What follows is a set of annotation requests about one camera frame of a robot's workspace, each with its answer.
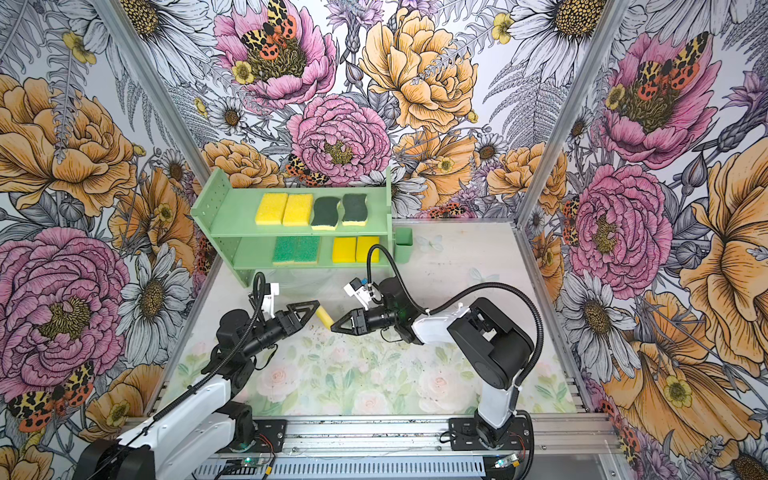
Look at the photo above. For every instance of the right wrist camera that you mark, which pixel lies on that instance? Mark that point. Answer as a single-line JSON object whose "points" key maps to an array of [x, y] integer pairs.
{"points": [[366, 293]]}

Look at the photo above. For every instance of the green metal shelf unit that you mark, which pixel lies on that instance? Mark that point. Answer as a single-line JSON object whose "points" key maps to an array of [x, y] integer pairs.
{"points": [[227, 217]]}

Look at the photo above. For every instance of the large yellow sponge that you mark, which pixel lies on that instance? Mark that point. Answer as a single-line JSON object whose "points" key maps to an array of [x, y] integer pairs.
{"points": [[271, 209], [298, 210], [324, 317]]}

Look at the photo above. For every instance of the small yellow sponge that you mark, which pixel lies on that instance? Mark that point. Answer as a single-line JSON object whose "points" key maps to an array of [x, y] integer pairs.
{"points": [[344, 250]]}

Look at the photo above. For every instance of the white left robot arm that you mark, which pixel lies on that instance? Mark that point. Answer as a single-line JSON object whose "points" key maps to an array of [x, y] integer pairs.
{"points": [[206, 418]]}

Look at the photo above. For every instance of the light green scrub sponge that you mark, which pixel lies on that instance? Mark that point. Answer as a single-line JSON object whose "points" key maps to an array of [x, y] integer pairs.
{"points": [[306, 250]]}

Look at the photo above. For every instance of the dark green scrub sponge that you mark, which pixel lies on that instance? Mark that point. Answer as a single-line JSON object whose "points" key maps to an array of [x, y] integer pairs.
{"points": [[355, 209]]}

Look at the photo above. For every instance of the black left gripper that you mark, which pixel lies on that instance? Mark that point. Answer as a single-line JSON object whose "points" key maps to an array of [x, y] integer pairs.
{"points": [[298, 323]]}

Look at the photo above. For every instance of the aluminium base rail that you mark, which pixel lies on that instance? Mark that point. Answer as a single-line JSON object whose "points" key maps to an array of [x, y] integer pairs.
{"points": [[538, 446]]}

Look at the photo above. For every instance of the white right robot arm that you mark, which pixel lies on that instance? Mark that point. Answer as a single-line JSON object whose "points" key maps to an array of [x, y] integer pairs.
{"points": [[500, 352]]}

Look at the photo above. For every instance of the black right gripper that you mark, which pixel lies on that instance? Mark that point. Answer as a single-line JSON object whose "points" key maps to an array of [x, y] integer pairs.
{"points": [[359, 320]]}

